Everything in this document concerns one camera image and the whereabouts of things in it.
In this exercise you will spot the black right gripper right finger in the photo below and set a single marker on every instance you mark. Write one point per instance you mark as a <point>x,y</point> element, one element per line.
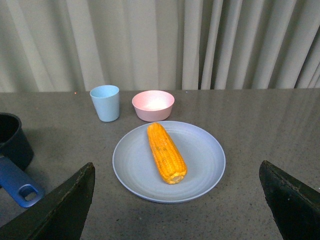
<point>294,205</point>

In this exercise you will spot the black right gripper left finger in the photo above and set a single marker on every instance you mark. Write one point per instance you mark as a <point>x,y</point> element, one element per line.
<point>60,215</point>

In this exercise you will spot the yellow corn cob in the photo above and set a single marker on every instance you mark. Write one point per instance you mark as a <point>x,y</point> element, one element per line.
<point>168,160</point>

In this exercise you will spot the dark blue saucepan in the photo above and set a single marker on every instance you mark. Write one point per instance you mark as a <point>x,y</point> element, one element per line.
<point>15,156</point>

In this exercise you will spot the light blue round plate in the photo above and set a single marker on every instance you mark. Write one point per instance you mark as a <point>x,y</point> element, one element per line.
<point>134,165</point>

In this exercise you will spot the light blue plastic cup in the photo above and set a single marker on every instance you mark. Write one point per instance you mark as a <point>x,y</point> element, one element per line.
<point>106,101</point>

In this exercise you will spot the pink plastic bowl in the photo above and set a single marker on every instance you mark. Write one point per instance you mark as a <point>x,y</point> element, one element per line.
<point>153,105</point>

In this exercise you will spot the white pleated curtain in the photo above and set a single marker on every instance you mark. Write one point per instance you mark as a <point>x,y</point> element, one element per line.
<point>77,45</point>

